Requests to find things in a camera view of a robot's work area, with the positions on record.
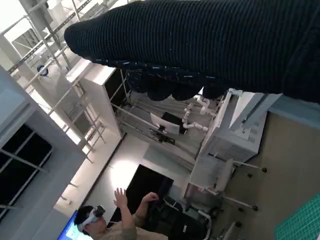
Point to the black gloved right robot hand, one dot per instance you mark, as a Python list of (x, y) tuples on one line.
[(200, 42)]

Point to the white backed desk monitor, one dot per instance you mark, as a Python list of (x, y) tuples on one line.
[(166, 125)]

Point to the large white mesh cage box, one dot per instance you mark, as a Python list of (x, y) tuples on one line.
[(232, 145)]

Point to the tall white shelf cabinet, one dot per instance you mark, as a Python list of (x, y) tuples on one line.
[(100, 100)]

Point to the white office chair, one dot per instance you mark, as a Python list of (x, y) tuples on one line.
[(225, 175)]

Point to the white pipe scaffold rack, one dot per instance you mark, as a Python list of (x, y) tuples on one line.
[(50, 37)]

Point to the large black display panel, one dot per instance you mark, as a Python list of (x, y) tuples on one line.
[(147, 185)]

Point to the round blue white sign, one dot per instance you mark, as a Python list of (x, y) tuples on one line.
[(42, 70)]

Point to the black office chair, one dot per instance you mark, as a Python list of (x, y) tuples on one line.
[(180, 222)]

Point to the white chair base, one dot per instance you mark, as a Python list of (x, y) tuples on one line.
[(232, 231)]

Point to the person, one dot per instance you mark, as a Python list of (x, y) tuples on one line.
[(122, 227)]

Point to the white VR headset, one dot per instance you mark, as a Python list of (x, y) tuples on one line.
[(93, 216)]

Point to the green cutting mat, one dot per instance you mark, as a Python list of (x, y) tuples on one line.
[(300, 220)]

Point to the dark framed window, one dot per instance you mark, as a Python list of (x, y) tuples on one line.
[(22, 160)]

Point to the monitor with bright screen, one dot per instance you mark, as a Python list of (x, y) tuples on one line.
[(71, 230)]

